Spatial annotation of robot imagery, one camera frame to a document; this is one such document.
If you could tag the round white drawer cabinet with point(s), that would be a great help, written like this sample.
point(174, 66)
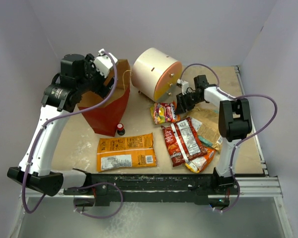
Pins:
point(155, 74)

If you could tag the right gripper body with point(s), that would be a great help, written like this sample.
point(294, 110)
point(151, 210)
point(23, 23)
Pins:
point(190, 99)

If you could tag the red brown paper bag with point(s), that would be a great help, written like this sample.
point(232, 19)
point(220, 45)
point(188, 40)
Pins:
point(104, 120)

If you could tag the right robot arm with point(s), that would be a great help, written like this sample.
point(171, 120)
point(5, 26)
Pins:
point(234, 123)

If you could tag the teal snack packet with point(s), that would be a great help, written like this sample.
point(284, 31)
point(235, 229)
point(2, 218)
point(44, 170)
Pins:
point(205, 141)

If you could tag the Fox's fruit candy bag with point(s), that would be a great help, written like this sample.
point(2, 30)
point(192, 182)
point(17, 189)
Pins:
point(164, 112)

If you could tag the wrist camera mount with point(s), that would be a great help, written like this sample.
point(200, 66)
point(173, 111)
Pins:
point(103, 62)
point(184, 85)

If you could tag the black front frame rail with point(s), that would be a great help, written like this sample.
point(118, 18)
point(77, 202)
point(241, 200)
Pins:
point(178, 188)

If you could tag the red Doritos bag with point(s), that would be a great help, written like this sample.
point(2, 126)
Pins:
point(182, 142)

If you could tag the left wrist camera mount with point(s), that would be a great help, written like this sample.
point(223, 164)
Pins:
point(103, 62)

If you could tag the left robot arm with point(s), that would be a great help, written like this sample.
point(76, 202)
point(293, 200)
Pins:
point(78, 75)

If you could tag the small dark sauce bottle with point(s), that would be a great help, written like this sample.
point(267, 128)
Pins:
point(120, 129)

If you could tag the tan paper snack bag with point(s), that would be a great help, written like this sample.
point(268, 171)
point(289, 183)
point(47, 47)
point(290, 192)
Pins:
point(205, 122)

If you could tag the large orange snack bag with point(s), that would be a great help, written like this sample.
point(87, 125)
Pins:
point(125, 152)

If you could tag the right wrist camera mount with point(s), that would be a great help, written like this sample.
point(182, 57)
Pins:
point(184, 85)

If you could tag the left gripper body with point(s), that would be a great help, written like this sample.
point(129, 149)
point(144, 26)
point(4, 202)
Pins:
point(95, 80)

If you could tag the orange white snack bag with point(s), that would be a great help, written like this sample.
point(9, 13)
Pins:
point(199, 164)

